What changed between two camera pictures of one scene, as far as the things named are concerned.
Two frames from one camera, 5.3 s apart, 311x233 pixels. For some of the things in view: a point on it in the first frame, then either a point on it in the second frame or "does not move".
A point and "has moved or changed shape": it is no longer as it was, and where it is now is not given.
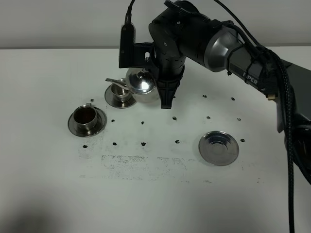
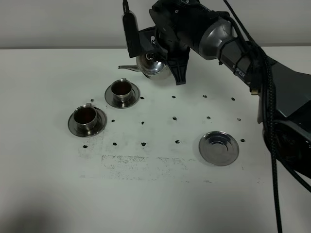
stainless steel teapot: [142, 83] has moved or changed shape
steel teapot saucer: [218, 148] does not move
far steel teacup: [120, 93] does not move
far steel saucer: [108, 97] does not move
